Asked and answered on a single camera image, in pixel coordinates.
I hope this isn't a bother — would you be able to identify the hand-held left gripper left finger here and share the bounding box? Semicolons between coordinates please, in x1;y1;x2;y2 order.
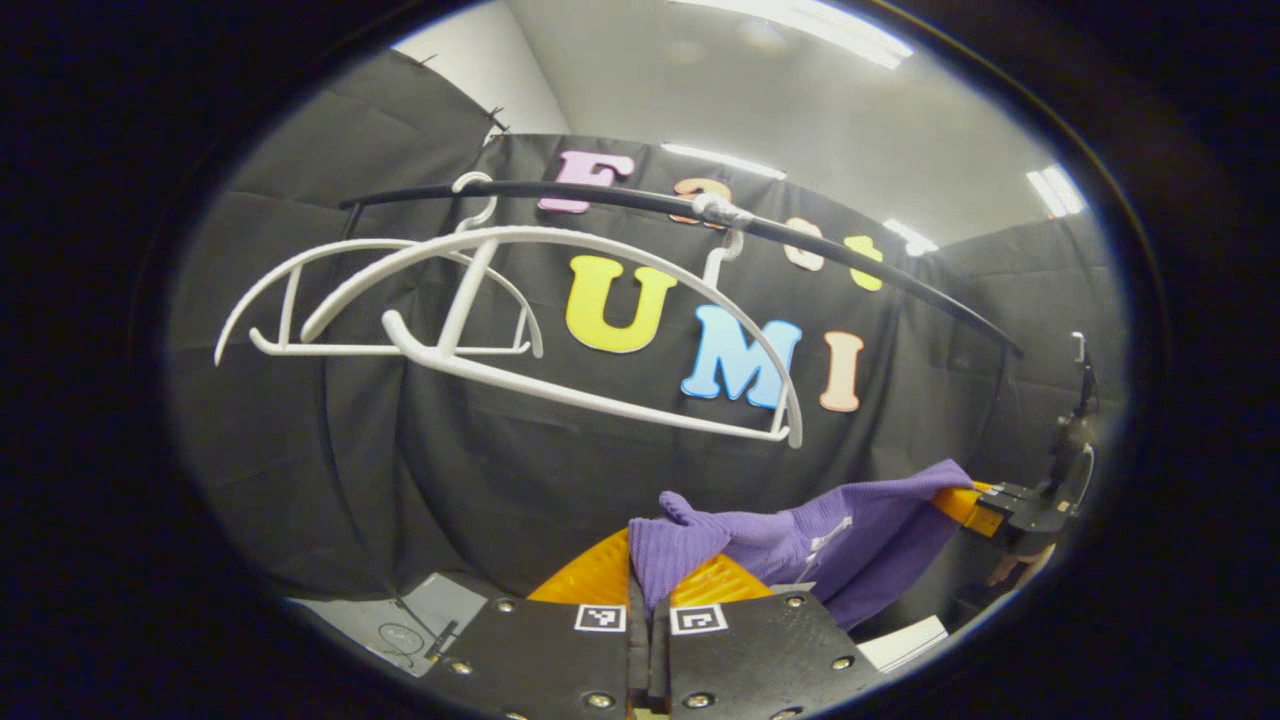
420;528;643;720

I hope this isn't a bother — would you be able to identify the white plastic clothes hanger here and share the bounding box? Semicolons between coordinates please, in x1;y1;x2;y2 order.
213;172;546;367
300;195;804;449

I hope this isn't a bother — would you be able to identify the purple ribbed jacket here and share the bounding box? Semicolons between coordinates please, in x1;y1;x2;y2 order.
628;459;976;631

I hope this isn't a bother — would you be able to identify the black metal clothes rack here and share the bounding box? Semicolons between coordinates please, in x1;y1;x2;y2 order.
338;180;1026;359

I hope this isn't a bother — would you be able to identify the black backdrop cloth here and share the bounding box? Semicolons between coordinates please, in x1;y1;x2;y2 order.
165;50;1126;641

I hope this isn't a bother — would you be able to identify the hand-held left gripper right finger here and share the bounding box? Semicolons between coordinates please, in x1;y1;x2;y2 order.
655;553;886;720

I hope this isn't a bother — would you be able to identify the white box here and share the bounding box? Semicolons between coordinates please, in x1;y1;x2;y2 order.
858;614;948;673

